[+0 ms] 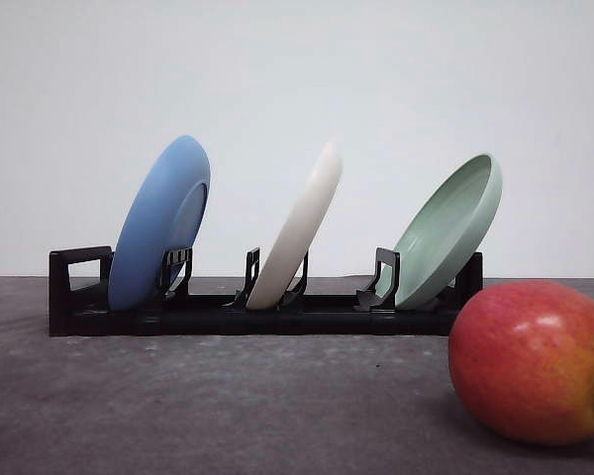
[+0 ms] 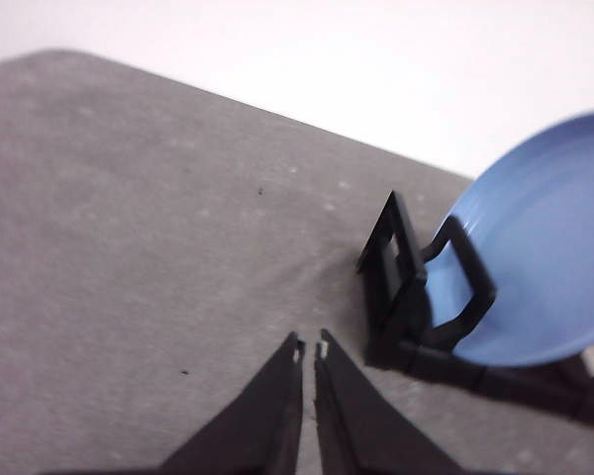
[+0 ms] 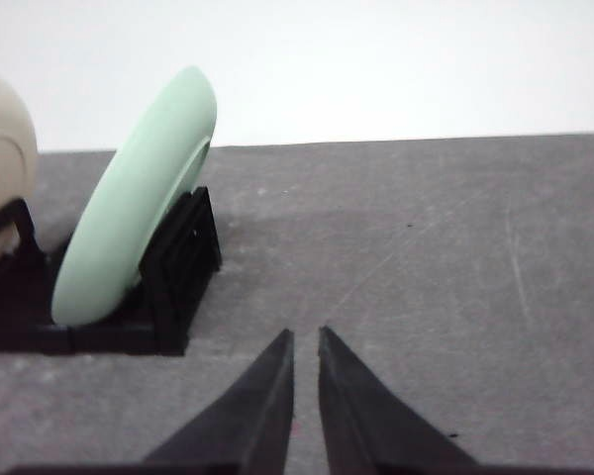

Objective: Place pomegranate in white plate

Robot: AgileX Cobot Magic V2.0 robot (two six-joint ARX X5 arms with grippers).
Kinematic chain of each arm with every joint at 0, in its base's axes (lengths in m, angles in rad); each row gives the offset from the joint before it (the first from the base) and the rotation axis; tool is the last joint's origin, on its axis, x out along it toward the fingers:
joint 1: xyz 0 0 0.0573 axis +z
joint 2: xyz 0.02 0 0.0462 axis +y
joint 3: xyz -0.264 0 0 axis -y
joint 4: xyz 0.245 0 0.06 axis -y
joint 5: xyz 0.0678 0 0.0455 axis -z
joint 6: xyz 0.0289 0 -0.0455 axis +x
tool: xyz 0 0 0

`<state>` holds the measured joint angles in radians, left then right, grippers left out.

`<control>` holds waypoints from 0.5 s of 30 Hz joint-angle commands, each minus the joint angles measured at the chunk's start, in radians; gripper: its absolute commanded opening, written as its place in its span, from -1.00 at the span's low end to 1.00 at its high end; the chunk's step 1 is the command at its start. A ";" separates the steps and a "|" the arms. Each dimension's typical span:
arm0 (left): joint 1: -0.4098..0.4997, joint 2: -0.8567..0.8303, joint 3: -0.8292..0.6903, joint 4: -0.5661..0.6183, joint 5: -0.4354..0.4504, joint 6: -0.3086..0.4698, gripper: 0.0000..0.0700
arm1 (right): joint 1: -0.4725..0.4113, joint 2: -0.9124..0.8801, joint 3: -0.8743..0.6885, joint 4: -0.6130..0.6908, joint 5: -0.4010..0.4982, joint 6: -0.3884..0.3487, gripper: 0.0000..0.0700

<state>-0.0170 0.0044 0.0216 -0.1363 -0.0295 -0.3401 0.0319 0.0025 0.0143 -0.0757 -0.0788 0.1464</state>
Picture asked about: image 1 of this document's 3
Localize green plate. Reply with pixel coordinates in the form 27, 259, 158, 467
392, 153, 503, 308

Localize white plate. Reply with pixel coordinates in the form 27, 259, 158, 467
247, 143, 344, 311

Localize blue plate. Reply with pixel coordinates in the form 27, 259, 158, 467
109, 136, 211, 313

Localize black plastic dish rack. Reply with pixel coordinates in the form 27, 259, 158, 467
49, 218, 495, 337

